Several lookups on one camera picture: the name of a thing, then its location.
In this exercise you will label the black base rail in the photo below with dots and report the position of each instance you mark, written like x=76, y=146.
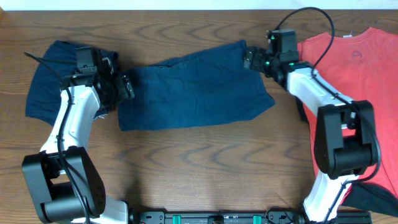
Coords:
x=271, y=216

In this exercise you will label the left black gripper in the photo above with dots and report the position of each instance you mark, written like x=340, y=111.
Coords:
x=125, y=91

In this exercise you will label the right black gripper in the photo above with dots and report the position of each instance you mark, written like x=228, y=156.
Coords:
x=261, y=53

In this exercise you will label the red t-shirt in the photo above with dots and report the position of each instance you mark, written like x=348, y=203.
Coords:
x=364, y=67

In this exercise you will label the black garment under t-shirt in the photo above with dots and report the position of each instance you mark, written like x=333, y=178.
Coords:
x=371, y=197

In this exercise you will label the navy blue shorts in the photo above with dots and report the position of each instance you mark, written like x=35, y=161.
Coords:
x=206, y=88

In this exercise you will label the folded navy blue garment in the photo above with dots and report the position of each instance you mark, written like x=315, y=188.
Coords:
x=44, y=97

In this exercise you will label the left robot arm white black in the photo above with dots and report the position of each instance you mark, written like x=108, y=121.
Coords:
x=63, y=182

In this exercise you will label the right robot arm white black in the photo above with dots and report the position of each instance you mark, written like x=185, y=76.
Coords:
x=345, y=139

